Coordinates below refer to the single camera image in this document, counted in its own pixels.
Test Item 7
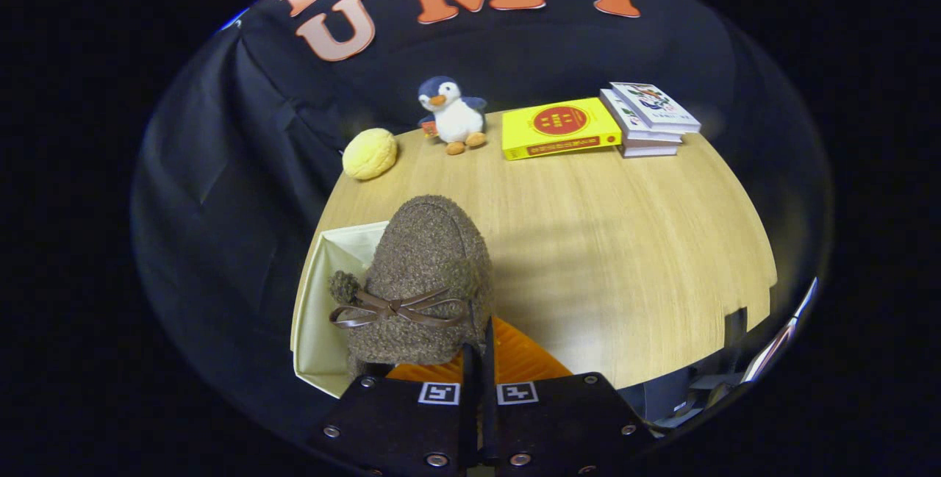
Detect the cream fabric storage box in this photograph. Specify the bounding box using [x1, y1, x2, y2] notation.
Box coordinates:
[290, 221, 390, 398]

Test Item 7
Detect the brown fuzzy shoe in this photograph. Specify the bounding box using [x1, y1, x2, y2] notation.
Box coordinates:
[328, 195, 495, 382]

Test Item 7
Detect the black backdrop cloth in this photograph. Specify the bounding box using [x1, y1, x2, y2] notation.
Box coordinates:
[131, 0, 835, 448]

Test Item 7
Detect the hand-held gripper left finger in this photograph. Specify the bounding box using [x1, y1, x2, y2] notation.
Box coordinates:
[307, 343, 480, 477]

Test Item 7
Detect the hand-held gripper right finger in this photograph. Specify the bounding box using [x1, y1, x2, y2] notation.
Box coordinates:
[478, 315, 661, 477]

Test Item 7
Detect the yellow bun toy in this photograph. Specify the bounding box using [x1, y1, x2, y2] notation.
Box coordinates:
[342, 128, 398, 182]

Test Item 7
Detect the dark grey case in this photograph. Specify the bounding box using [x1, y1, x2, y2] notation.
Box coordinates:
[638, 367, 695, 423]

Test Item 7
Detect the penguin plush toy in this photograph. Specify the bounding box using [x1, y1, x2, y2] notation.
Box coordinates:
[417, 76, 488, 156]

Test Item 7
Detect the yellow book red circle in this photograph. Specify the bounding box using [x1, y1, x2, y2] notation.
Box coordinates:
[501, 97, 623, 162]

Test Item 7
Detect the white book colourful cover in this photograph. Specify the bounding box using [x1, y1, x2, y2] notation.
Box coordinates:
[609, 82, 702, 135]

